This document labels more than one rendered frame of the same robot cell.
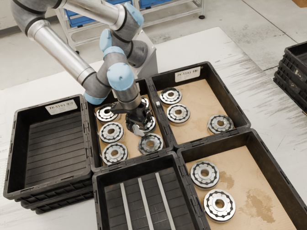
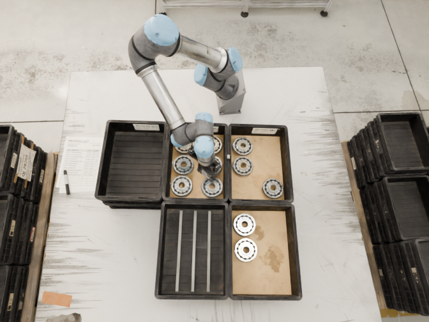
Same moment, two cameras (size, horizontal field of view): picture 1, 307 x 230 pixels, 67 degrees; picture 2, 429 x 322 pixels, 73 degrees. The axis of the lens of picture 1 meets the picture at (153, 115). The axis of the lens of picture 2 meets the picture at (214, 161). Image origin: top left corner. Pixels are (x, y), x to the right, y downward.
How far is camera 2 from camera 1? 0.57 m
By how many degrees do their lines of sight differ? 17
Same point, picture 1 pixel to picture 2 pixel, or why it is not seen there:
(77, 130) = (155, 151)
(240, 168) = (272, 228)
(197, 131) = (253, 186)
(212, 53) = (302, 100)
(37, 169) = (117, 176)
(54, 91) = (137, 92)
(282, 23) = (411, 56)
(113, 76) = (198, 149)
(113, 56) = (203, 124)
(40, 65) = (119, 18)
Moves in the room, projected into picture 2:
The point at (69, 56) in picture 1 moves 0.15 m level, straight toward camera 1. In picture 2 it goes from (167, 106) to (173, 138)
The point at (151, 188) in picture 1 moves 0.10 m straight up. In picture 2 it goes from (202, 221) to (202, 217)
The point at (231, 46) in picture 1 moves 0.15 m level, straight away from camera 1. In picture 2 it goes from (323, 98) to (334, 82)
